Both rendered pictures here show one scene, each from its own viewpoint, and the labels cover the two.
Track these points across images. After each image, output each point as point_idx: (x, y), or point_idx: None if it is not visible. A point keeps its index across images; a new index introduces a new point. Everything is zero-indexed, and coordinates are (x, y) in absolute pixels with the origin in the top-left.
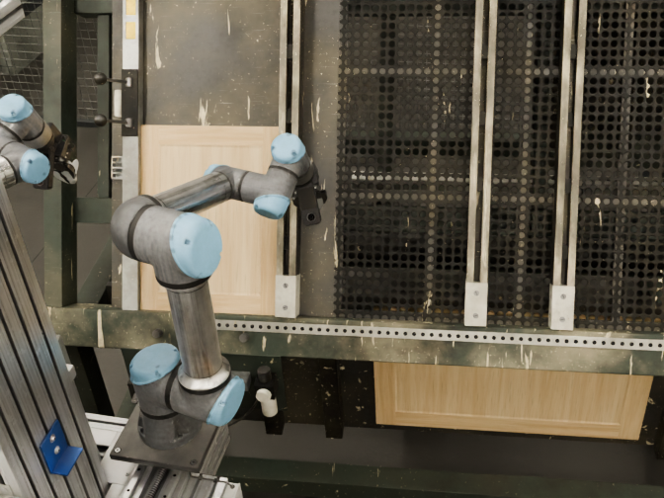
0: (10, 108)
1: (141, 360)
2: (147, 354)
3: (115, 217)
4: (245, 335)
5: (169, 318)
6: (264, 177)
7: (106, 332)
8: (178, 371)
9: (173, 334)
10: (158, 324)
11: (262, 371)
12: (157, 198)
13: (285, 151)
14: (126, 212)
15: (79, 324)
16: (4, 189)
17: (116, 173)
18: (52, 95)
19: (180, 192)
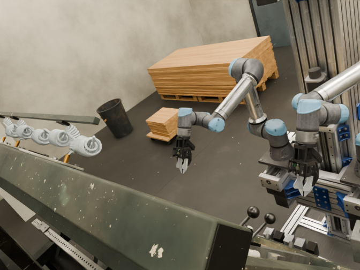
0: (308, 99)
1: (278, 124)
2: (276, 125)
3: (259, 61)
4: (244, 226)
5: (280, 244)
6: (200, 113)
7: (325, 260)
8: (265, 117)
9: (282, 244)
10: (289, 247)
11: (245, 225)
12: (242, 77)
13: (187, 107)
14: (253, 58)
15: (345, 267)
16: (287, 25)
17: (279, 255)
18: (316, 268)
19: (234, 87)
